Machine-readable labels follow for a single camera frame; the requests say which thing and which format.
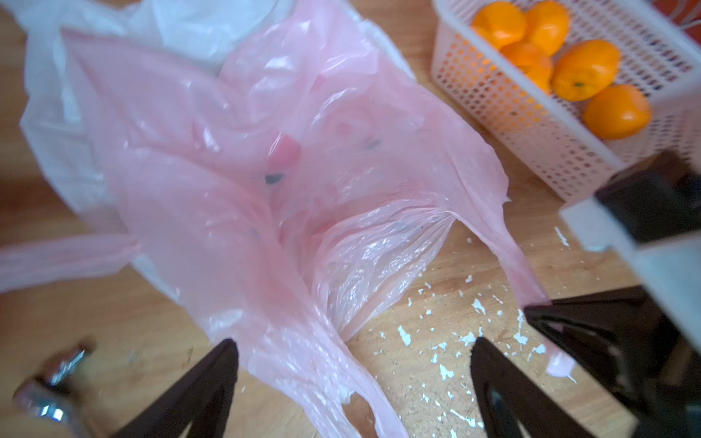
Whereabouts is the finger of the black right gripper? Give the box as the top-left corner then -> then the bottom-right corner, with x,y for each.
523,286 -> 683,415

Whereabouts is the white translucent plastic bag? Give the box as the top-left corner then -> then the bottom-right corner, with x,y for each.
0,0 -> 417,302

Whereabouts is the orange mandarin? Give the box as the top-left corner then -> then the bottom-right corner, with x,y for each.
524,1 -> 570,57
582,84 -> 653,140
500,41 -> 553,95
471,1 -> 527,50

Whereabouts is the white plastic perforated basket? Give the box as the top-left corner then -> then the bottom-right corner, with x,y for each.
431,1 -> 700,200

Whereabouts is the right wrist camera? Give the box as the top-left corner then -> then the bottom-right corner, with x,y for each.
560,151 -> 700,349

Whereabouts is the orange mandarin front corner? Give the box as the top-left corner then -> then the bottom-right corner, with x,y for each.
551,39 -> 622,101

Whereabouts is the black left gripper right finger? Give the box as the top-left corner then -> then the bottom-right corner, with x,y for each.
470,338 -> 591,437

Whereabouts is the orange mandarin right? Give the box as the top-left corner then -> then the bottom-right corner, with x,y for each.
582,84 -> 653,140

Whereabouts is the orange mandarin left back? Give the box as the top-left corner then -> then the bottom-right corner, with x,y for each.
471,1 -> 527,50

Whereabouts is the orange mandarin centre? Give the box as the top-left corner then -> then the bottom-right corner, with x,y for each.
500,41 -> 553,95

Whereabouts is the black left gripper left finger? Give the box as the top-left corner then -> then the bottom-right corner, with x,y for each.
113,339 -> 238,437

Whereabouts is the orange mandarin back top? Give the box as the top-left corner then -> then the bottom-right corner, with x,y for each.
524,1 -> 570,57

